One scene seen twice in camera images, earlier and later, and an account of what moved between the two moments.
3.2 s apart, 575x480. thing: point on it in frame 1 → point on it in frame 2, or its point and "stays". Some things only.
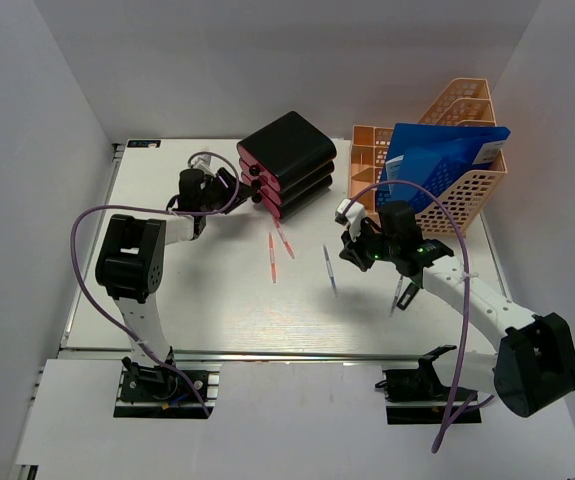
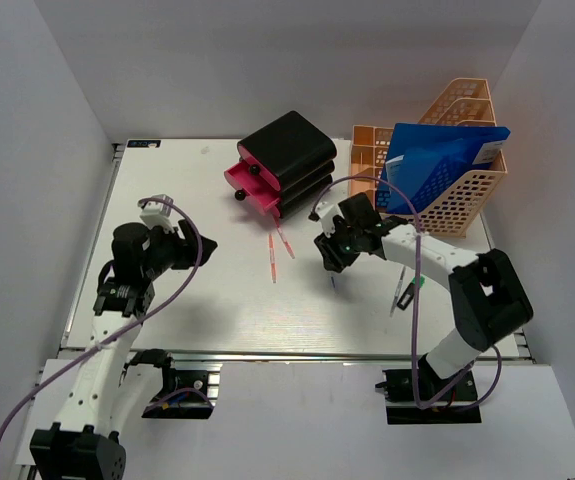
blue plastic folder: x=433 y=155 stays
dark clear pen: x=396 y=297 stays
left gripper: x=229 y=179 → x=187 y=248
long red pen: x=272 y=259 stays
